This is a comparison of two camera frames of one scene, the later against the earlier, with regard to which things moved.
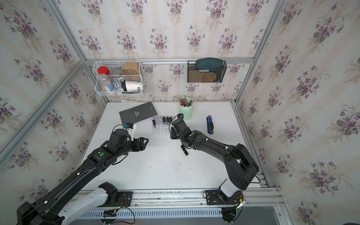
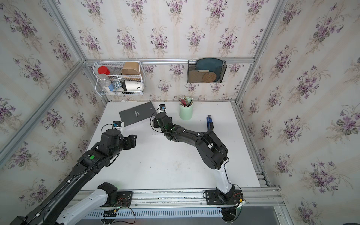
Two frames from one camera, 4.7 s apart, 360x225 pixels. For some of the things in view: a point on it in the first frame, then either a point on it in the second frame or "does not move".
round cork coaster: x=209 y=77 does not move
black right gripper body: x=173 y=135 -> x=156 y=124
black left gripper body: x=135 y=144 -> x=129 y=143
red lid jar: x=103 y=70 does not move
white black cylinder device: x=131 y=86 does not move
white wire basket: x=123 y=77 does not move
